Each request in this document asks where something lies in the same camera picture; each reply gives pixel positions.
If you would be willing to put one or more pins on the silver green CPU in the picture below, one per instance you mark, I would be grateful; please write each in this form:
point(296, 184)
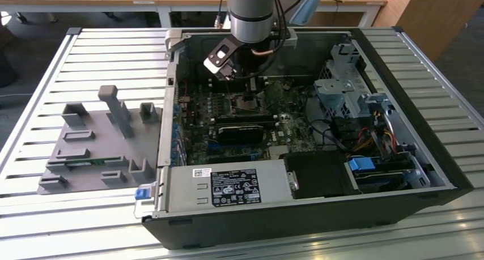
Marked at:
point(250, 102)

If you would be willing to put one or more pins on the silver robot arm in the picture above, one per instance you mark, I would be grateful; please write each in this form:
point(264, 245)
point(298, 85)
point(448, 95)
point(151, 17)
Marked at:
point(250, 16)

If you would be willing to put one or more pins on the black CPU socket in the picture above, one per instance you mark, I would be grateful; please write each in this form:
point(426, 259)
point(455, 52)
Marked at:
point(231, 112)

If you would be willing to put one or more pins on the long black RAM slot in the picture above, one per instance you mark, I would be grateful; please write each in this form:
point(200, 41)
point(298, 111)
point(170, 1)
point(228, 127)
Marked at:
point(246, 117)
point(246, 123)

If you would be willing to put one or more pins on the silver perforated drive cage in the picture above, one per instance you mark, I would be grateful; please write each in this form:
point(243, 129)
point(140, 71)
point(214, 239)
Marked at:
point(332, 87)

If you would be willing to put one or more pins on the pale blue teach pendant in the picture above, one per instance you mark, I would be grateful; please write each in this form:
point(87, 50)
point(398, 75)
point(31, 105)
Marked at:
point(304, 10)

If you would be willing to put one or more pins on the green motherboard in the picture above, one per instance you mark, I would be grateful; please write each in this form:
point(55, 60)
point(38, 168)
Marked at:
point(295, 129)

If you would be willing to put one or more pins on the black graphics card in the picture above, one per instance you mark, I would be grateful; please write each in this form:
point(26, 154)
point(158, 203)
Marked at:
point(238, 135)

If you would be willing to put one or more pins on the small silver chipset heatsink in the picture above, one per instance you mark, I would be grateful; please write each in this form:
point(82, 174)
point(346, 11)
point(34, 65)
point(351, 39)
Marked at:
point(279, 152)

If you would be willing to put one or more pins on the hard disk in blue carrier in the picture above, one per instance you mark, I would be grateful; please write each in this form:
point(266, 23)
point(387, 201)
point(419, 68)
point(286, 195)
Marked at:
point(360, 165)

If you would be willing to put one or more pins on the grey parts rack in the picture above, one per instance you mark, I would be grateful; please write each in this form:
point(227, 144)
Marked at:
point(98, 135)

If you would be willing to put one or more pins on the silver power supply with label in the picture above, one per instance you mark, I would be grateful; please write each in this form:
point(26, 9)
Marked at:
point(182, 192)

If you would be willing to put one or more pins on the wooden cabinet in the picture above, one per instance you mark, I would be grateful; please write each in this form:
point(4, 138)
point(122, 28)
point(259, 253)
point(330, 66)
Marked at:
point(435, 16)

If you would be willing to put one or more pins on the green RAM stick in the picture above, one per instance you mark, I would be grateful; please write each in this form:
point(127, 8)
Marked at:
point(95, 161)

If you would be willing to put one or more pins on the blue case latch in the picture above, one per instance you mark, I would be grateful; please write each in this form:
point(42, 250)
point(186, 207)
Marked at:
point(142, 194)

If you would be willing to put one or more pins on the black silver PC case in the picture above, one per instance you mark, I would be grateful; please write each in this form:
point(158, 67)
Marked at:
point(264, 229)

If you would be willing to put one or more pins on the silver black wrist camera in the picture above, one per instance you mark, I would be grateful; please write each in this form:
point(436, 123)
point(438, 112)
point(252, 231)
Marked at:
point(219, 56)

